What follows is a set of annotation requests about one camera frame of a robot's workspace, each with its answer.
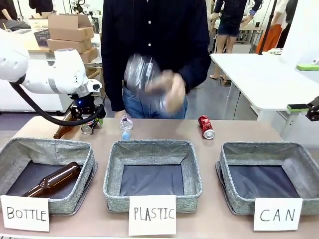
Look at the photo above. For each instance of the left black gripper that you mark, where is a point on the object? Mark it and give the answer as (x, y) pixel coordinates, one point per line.
(84, 105)

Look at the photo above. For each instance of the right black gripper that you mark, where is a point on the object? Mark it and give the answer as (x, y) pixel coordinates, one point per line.
(314, 107)

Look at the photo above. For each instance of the black drink can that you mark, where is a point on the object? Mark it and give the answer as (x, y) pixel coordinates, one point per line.
(87, 129)

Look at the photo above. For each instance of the clear plastic bottle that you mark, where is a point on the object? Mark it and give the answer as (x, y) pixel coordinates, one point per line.
(138, 72)

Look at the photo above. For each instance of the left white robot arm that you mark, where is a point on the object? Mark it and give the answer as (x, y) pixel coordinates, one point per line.
(64, 72)

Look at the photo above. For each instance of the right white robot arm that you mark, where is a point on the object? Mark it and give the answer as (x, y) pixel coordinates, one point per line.
(301, 32)

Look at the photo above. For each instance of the grey fabric basket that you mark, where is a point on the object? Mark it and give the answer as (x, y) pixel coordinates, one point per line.
(57, 152)
(152, 152)
(261, 154)

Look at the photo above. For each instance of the red drink can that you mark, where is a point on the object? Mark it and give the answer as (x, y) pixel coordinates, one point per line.
(206, 125)

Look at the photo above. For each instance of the paper label reading can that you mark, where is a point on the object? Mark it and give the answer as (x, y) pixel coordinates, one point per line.
(277, 214)

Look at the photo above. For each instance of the person's right hand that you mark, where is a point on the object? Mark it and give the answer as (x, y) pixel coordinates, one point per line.
(159, 82)

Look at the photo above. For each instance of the person's left hand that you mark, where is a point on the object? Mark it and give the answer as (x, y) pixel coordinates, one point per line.
(177, 95)

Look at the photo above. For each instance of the brown glass bottle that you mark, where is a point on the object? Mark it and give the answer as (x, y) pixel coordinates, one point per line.
(51, 179)
(62, 129)

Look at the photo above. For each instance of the small blue-capped plastic bottle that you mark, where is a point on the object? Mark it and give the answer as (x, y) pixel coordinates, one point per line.
(126, 125)

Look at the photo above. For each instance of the green flat plate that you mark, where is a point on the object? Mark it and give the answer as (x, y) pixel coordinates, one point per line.
(307, 67)

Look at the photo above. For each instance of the white table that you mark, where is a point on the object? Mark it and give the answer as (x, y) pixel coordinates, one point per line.
(254, 79)

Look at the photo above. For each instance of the white low cabinet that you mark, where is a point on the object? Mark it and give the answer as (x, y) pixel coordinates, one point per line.
(30, 99)

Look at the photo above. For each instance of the small cardboard box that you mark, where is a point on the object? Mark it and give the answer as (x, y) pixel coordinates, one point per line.
(89, 54)

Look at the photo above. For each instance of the closed cardboard box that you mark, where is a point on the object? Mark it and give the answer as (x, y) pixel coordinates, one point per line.
(67, 45)

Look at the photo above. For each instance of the bystander in orange skirt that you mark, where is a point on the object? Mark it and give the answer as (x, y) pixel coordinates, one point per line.
(272, 35)

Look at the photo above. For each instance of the dark plastic crate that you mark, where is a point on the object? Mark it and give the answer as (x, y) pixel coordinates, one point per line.
(42, 37)

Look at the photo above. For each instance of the open cardboard box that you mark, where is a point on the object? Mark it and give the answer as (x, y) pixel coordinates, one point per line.
(69, 27)

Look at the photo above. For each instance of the black stand pole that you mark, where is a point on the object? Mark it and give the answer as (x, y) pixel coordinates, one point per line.
(270, 22)

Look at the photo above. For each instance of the white plastic crate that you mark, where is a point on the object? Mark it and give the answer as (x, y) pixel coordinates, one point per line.
(38, 24)

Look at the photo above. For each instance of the person in dark shirt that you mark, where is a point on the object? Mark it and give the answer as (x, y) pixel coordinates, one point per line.
(154, 27)

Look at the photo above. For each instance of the paper label reading bottle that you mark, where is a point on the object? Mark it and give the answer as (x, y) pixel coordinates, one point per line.
(25, 214)

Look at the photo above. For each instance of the bystander in dark shorts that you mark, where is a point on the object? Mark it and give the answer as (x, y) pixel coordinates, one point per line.
(230, 22)

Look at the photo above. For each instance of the paper label reading plastic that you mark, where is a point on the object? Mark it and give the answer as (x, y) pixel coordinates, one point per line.
(152, 214)

